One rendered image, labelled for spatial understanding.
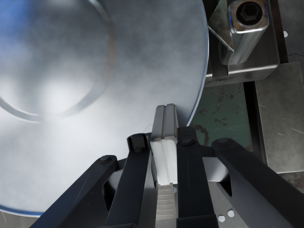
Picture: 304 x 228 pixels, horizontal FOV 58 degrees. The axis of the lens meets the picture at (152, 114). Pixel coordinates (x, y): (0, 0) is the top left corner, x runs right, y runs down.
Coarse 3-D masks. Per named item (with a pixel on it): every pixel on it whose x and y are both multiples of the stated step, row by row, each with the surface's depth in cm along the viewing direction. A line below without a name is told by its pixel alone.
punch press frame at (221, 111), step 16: (208, 96) 36; (224, 96) 36; (240, 96) 36; (208, 112) 36; (224, 112) 36; (240, 112) 35; (208, 128) 36; (224, 128) 36; (240, 128) 35; (208, 144) 36; (240, 144) 35
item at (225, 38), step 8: (224, 0) 23; (216, 8) 23; (224, 8) 23; (216, 16) 23; (224, 16) 23; (208, 24) 23; (216, 24) 23; (224, 24) 23; (216, 32) 23; (224, 32) 22; (224, 40) 22; (232, 40) 22; (232, 48) 22
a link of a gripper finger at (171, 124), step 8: (168, 104) 21; (168, 112) 20; (168, 120) 18; (176, 120) 20; (168, 128) 16; (176, 128) 17; (168, 136) 15; (176, 136) 16; (168, 144) 15; (168, 152) 15; (168, 160) 16; (176, 160) 16; (176, 168) 16; (176, 176) 16
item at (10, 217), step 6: (0, 216) 24; (6, 216) 24; (12, 216) 24; (18, 216) 24; (24, 216) 24; (0, 222) 24; (6, 222) 24; (12, 222) 24; (18, 222) 24; (24, 222) 24; (30, 222) 24
